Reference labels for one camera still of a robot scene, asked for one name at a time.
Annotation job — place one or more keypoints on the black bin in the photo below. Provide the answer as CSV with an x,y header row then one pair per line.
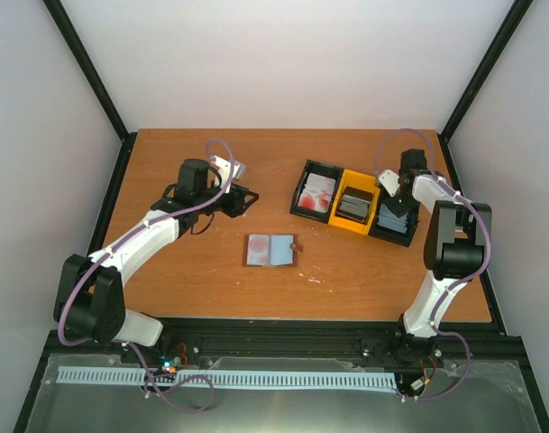
x,y
390,236
321,169

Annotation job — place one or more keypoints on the yellow bin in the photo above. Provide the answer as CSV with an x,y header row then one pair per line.
x,y
358,180

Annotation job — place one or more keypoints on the red white credit card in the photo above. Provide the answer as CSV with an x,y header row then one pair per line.
x,y
258,250

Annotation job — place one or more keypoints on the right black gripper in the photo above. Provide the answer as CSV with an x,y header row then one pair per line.
x,y
397,209

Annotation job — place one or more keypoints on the brown leather card holder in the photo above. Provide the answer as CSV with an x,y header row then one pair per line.
x,y
283,252

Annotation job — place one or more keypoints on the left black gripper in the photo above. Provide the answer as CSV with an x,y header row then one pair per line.
x,y
235,207

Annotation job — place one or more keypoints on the red white card stack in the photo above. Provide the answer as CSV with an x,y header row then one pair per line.
x,y
317,193

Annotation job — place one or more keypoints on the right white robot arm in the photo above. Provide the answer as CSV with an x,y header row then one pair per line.
x,y
456,250

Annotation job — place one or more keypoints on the blue card stack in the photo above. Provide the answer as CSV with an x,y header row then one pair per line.
x,y
388,220

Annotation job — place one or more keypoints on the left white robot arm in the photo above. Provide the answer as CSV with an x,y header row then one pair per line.
x,y
90,299

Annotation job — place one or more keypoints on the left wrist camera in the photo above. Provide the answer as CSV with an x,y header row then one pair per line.
x,y
224,167

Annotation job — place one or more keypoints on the dark grey card stack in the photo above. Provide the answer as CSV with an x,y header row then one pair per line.
x,y
355,205

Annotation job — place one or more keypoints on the light blue cable duct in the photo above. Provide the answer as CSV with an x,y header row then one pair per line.
x,y
233,380

